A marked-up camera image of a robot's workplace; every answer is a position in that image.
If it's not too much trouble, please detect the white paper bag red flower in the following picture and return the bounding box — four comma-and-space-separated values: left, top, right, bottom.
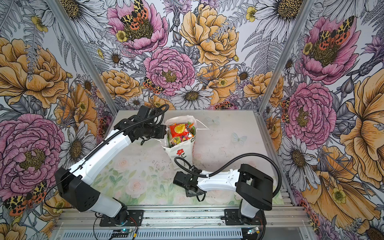
161, 115, 207, 171

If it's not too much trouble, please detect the red yellow snack packet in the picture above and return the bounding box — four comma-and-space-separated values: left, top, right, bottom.
170, 124, 190, 138

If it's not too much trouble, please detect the Fox's red fruit candy bag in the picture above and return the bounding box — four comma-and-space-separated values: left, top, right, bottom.
170, 135, 192, 147

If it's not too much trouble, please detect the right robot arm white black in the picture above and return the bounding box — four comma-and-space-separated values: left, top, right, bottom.
173, 164, 274, 220

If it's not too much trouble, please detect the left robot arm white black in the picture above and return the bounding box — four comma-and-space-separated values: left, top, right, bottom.
55, 117, 167, 225

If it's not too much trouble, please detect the small green circuit board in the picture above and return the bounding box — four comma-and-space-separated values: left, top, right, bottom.
247, 227, 260, 235

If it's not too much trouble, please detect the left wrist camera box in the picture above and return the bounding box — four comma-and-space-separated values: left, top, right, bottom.
136, 106, 154, 121

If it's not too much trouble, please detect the left black corrugated cable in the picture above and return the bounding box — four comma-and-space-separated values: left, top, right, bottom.
44, 103, 171, 210

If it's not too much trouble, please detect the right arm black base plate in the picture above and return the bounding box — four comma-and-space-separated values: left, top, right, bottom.
221, 209, 266, 226

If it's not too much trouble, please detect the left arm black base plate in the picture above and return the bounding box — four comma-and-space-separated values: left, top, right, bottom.
99, 210, 144, 227

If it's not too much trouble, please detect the aluminium front rail frame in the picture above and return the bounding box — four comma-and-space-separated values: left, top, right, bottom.
54, 205, 310, 230

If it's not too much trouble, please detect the white slotted cable duct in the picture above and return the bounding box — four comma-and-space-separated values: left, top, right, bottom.
57, 228, 243, 240

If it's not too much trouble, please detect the left aluminium corner post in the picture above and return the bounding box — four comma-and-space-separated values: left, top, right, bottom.
47, 1, 119, 115

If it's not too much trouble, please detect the aluminium corner post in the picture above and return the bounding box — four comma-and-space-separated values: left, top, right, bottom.
257, 1, 315, 115
47, 1, 119, 115

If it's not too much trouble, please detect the right aluminium corner post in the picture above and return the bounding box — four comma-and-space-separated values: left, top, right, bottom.
257, 1, 315, 115

